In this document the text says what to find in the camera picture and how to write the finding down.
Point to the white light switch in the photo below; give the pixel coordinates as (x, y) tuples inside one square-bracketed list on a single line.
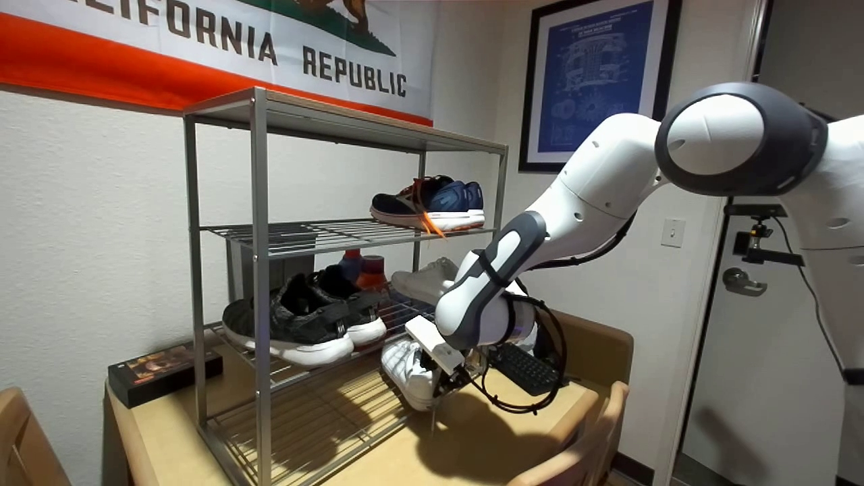
[(672, 234)]

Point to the blue orange running shoe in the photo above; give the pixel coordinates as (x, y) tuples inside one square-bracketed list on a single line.
[(436, 205)]

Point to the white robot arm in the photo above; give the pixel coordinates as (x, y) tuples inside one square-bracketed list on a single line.
[(725, 140)]

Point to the framed blue poster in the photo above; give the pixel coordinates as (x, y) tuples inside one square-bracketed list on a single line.
[(588, 61)]

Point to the black computer keyboard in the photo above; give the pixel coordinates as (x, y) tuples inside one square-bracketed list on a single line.
[(525, 370)]

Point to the dark rectangular box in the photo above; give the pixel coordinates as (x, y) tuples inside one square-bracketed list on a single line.
[(150, 377)]

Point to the black camera on stand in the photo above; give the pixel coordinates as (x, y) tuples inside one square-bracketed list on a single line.
[(749, 244)]

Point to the white tennis shoe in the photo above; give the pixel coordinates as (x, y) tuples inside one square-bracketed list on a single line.
[(410, 373)]

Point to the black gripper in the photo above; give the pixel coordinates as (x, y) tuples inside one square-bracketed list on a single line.
[(445, 360)]

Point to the California Republic flag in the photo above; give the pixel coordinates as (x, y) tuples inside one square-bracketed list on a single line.
[(168, 55)]

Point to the black white sneaker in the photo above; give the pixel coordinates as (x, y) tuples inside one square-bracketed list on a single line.
[(351, 306), (303, 327)]

